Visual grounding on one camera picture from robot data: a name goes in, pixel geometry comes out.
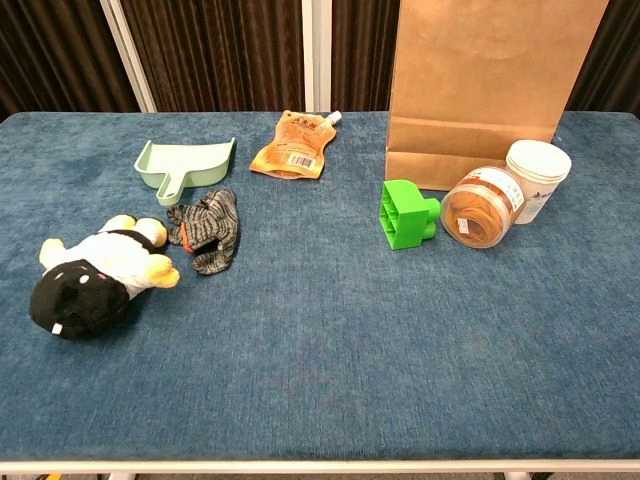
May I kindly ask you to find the green toy block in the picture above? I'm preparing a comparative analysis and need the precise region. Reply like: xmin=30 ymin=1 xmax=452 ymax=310
xmin=381 ymin=178 xmax=443 ymax=251

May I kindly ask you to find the clear jar with orange contents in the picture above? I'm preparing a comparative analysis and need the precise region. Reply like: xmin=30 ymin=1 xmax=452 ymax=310
xmin=439 ymin=166 xmax=526 ymax=249

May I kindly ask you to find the brown paper bag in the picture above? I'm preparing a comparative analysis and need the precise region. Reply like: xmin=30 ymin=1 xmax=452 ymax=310
xmin=384 ymin=0 xmax=611 ymax=193

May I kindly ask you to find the orange spout pouch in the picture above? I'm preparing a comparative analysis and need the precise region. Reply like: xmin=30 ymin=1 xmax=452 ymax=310
xmin=248 ymin=109 xmax=344 ymax=180

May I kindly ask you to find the grey striped cloth toy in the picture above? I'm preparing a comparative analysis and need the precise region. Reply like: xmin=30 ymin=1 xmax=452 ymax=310
xmin=166 ymin=188 xmax=241 ymax=276

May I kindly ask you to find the blue fabric table cover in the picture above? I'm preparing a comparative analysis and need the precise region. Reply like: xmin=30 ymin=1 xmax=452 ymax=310
xmin=0 ymin=110 xmax=640 ymax=462

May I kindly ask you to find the mint green dustpan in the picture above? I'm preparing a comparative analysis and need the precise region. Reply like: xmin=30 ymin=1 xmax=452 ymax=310
xmin=133 ymin=137 xmax=237 ymax=207

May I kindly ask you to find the dark brown pleated curtain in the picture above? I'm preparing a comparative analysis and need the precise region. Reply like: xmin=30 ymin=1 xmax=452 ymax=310
xmin=563 ymin=0 xmax=640 ymax=114
xmin=329 ymin=0 xmax=402 ymax=113
xmin=119 ymin=0 xmax=306 ymax=114
xmin=0 ymin=0 xmax=140 ymax=122

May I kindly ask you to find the black white plush toy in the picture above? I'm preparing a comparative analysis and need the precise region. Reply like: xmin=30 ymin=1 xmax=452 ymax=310
xmin=28 ymin=214 xmax=181 ymax=341

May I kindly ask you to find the white upright partition post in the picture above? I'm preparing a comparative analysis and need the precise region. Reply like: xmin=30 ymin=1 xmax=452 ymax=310
xmin=301 ymin=0 xmax=333 ymax=114

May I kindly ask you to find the white slanted partition post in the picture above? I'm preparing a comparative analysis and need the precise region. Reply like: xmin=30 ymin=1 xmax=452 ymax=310
xmin=99 ymin=0 xmax=158 ymax=114

